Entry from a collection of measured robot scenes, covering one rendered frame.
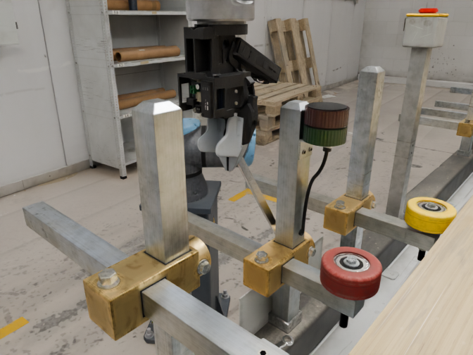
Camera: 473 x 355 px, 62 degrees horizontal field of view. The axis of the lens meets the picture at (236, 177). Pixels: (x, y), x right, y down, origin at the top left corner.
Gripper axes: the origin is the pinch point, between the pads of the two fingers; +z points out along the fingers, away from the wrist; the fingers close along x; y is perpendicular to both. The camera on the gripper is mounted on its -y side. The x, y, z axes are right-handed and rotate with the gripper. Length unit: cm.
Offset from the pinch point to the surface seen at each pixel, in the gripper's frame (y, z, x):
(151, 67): -191, 24, -274
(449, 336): 3.7, 10.5, 34.3
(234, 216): -129, 101, -114
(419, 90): -55, -5, 10
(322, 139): -2.6, -5.8, 13.8
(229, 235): -1.3, 14.5, -1.9
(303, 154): -4.5, -2.2, 9.9
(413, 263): -53, 39, 16
